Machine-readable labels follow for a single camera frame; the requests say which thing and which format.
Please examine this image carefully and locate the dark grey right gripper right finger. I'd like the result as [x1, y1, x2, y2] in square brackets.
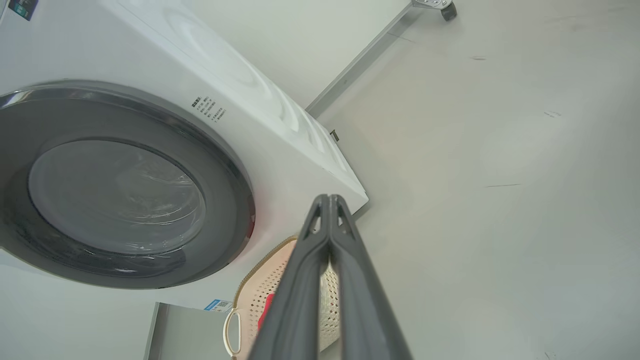
[329, 194, 414, 360]

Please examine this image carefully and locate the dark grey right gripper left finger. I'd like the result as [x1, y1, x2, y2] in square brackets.
[248, 194, 331, 360]

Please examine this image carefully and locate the red clothing with white straps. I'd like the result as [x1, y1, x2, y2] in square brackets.
[257, 292, 276, 331]

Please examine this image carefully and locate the dark round washer door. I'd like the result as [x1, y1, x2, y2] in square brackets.
[0, 80, 256, 290]

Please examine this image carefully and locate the cream perforated laundry basket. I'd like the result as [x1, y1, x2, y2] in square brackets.
[223, 236, 341, 358]

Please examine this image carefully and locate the white front-load washing machine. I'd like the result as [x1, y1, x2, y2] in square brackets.
[0, 0, 370, 360]

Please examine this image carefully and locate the black printed text label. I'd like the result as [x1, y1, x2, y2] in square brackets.
[190, 96, 227, 123]

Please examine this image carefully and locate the white partition panel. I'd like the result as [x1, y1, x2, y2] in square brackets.
[190, 0, 416, 118]

